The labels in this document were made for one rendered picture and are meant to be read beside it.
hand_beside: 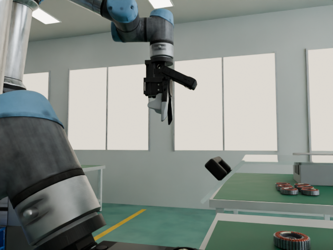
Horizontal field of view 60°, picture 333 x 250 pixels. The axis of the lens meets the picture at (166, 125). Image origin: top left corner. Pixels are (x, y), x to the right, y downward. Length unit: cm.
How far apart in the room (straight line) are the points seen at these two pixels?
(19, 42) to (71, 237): 82
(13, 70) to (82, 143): 495
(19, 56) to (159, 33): 44
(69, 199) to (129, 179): 519
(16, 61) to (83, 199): 77
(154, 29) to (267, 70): 429
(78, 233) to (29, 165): 8
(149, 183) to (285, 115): 259
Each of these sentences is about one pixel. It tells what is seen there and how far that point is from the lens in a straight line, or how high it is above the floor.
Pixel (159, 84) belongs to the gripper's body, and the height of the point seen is 127.
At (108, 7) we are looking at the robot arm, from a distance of 81.
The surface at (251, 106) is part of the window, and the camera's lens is 502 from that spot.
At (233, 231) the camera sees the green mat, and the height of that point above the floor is 75.
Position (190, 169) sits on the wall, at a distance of 511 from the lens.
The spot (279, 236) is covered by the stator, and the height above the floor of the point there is 79.
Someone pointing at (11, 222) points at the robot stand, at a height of 91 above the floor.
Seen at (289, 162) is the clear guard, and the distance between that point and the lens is 40.
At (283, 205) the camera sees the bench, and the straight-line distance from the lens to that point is 187.
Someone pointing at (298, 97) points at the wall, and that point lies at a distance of 509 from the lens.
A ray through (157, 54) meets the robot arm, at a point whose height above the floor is 136.
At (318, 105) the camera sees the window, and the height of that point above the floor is 170.
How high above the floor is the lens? 108
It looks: 4 degrees up
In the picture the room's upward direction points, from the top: straight up
